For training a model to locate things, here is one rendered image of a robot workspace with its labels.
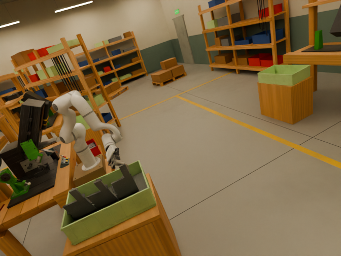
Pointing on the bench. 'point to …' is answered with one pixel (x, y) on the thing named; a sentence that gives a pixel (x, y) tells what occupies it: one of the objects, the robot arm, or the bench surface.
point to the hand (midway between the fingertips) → (115, 162)
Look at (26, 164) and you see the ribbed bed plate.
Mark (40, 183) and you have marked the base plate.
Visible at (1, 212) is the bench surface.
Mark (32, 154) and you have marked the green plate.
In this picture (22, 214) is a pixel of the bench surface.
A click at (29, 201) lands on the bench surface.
